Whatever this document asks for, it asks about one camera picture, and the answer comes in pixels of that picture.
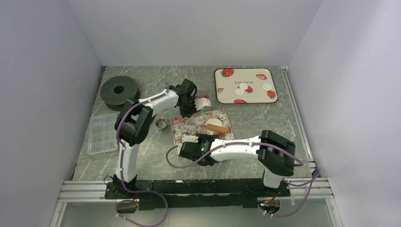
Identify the floral print tray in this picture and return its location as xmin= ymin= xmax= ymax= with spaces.
xmin=171 ymin=109 xmax=235 ymax=154

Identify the wooden rolling pin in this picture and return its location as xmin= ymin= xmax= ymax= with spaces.
xmin=206 ymin=124 xmax=228 ymax=135

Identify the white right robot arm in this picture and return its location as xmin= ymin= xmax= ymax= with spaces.
xmin=178 ymin=130 xmax=303 ymax=196

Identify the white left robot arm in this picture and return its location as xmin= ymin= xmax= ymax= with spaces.
xmin=113 ymin=79 xmax=201 ymax=199

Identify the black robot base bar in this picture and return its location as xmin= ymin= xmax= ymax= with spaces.
xmin=105 ymin=178 xmax=290 ymax=210

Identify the strawberry print tray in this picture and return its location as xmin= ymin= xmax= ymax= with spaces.
xmin=214 ymin=68 xmax=278 ymax=104

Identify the round white wrapper left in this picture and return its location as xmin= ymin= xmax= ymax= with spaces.
xmin=235 ymin=87 xmax=245 ymax=96

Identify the round white wrapper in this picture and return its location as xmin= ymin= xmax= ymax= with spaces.
xmin=235 ymin=87 xmax=245 ymax=96
xmin=238 ymin=83 xmax=248 ymax=90
xmin=262 ymin=83 xmax=273 ymax=91

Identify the round white wrapper middle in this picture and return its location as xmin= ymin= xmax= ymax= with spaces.
xmin=238 ymin=83 xmax=248 ymax=90

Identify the black filament spool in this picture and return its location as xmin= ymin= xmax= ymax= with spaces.
xmin=100 ymin=76 xmax=140 ymax=111

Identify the round white wrapper right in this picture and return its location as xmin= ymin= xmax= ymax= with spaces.
xmin=262 ymin=83 xmax=273 ymax=91

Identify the clear plastic parts box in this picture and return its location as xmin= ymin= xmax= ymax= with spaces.
xmin=87 ymin=113 xmax=117 ymax=155

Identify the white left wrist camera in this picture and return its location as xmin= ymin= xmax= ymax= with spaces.
xmin=195 ymin=97 xmax=212 ymax=112

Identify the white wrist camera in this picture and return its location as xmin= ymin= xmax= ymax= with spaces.
xmin=182 ymin=134 xmax=199 ymax=143
xmin=195 ymin=97 xmax=212 ymax=112

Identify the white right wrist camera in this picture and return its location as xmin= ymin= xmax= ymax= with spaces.
xmin=182 ymin=134 xmax=199 ymax=143

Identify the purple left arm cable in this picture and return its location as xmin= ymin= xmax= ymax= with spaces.
xmin=115 ymin=82 xmax=170 ymax=227

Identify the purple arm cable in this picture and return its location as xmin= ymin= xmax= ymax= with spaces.
xmin=115 ymin=82 xmax=170 ymax=227
xmin=166 ymin=141 xmax=321 ymax=219

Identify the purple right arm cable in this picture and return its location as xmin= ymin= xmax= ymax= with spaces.
xmin=166 ymin=141 xmax=321 ymax=219

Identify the aluminium frame rail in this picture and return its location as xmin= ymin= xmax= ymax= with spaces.
xmin=58 ymin=181 xmax=106 ymax=202

